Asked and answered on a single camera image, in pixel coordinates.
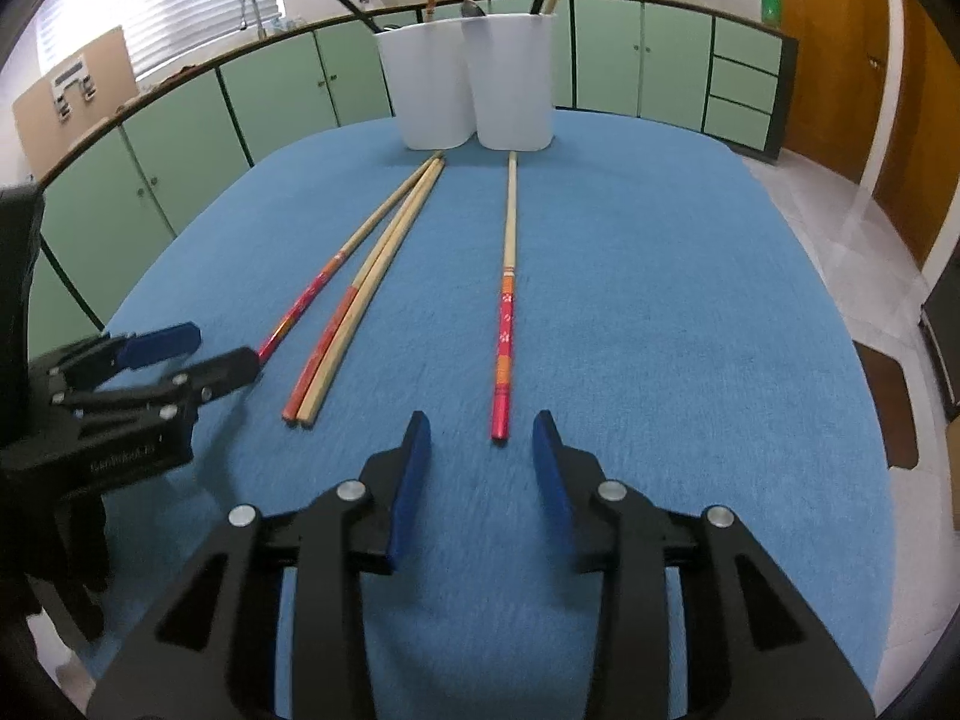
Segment silver metal spoon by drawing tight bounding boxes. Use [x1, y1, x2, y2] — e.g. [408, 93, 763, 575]
[460, 0, 485, 18]

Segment green kitchen cabinets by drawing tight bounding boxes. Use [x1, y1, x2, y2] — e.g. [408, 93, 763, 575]
[28, 0, 799, 356]

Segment green bottle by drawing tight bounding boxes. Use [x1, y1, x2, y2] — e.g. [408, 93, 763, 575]
[760, 0, 782, 29]

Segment left white plastic cup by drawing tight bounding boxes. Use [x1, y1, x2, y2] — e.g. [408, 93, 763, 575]
[376, 18, 477, 151]

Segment sink faucet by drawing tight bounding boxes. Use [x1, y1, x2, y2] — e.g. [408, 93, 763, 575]
[239, 0, 267, 41]

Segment white plastic cup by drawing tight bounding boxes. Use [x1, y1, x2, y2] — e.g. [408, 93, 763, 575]
[460, 13, 553, 153]
[376, 18, 477, 151]

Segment wooden door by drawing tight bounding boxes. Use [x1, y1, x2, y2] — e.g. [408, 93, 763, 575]
[874, 0, 958, 265]
[781, 0, 889, 182]

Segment cardboard box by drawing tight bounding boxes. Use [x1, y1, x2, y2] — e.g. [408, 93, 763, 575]
[13, 26, 140, 179]

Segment brown floor mat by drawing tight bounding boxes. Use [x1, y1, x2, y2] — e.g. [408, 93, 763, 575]
[854, 341, 919, 470]

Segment red patterned wooden chopstick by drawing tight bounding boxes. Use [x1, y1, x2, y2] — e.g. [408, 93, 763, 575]
[257, 151, 441, 364]

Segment black glass cabinet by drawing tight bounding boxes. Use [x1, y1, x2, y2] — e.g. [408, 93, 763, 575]
[919, 249, 960, 421]

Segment right white plastic cup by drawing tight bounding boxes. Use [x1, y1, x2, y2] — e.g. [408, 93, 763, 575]
[460, 13, 553, 153]

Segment blue table mat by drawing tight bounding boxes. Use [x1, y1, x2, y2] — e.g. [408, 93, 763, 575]
[82, 112, 893, 718]

